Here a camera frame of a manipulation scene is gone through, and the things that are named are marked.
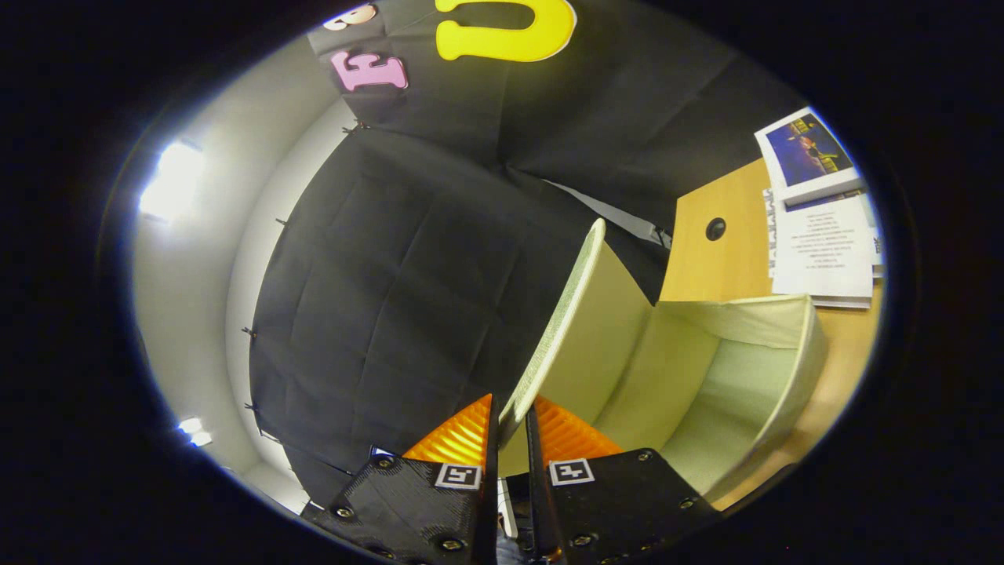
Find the small ceiling light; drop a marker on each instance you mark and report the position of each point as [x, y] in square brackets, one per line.
[192, 430]

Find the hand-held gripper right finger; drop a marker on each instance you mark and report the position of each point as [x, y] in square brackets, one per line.
[540, 510]

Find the large ceiling light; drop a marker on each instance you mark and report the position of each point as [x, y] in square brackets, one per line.
[169, 184]

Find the white text cover book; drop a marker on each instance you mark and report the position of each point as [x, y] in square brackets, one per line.
[820, 247]

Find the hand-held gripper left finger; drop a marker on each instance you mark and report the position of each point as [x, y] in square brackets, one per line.
[491, 518]

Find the night photo cover book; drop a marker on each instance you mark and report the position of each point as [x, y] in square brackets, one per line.
[808, 149]

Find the pale green fabric storage box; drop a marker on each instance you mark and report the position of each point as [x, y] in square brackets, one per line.
[706, 392]

